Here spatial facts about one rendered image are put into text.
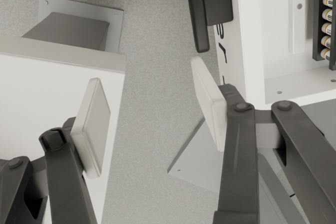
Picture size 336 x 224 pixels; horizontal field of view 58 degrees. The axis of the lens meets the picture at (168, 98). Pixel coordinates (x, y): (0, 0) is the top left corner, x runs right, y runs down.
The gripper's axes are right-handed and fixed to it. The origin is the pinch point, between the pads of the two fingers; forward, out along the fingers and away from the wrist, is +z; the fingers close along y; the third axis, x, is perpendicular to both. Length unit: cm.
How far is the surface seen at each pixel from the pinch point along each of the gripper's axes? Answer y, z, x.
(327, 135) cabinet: 42, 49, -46
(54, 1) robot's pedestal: -32, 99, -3
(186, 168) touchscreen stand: 2, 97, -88
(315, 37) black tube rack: 17.9, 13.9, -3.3
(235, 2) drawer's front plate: 8.2, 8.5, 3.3
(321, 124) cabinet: 42, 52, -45
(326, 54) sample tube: 18.4, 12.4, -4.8
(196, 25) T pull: 4.8, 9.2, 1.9
